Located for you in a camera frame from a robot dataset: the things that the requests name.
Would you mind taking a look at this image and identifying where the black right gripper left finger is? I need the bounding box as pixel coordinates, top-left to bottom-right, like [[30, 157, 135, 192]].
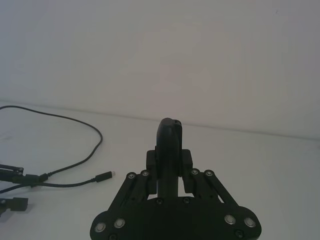
[[90, 149, 158, 234]]

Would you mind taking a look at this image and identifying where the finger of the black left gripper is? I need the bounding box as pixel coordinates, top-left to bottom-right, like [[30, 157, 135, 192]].
[[0, 163, 25, 177], [0, 197, 30, 219]]

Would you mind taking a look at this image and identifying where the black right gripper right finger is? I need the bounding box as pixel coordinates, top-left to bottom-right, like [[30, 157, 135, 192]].
[[179, 148, 263, 233]]

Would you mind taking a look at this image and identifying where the black power plug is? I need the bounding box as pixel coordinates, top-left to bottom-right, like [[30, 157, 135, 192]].
[[154, 117, 183, 199]]

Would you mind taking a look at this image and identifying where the white table cloth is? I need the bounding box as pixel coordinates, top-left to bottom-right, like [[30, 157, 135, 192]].
[[0, 99, 320, 240]]

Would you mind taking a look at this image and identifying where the black cable with small plug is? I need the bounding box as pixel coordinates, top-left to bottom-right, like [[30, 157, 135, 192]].
[[0, 170, 116, 195]]

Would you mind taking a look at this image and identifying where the long black looped cable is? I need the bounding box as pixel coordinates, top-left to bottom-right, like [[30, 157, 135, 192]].
[[0, 105, 104, 184]]

